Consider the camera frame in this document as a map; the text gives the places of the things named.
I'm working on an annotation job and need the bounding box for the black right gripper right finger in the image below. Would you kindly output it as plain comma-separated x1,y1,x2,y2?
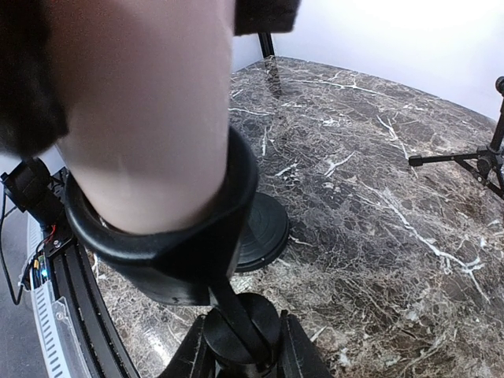
271,310,332,378

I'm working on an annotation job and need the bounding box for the black tripod microphone stand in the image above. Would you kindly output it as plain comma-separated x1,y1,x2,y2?
408,76,504,196

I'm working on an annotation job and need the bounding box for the pink microphone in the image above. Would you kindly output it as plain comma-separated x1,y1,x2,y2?
46,1,235,234

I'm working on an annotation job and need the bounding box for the small circuit board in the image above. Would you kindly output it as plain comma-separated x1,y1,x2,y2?
21,252,50,291

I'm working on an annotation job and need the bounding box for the black enclosure frame post left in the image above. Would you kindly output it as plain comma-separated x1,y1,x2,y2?
258,32,275,58

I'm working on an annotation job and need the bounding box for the black round-base stand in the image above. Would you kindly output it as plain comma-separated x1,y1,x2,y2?
65,129,280,377
235,192,290,272

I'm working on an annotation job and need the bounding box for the white slotted cable duct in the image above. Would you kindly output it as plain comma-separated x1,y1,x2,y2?
27,217,90,377

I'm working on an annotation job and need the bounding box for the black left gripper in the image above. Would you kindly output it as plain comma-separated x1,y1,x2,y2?
1,1,300,158

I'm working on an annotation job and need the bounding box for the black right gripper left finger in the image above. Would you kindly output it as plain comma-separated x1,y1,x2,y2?
158,315,216,378

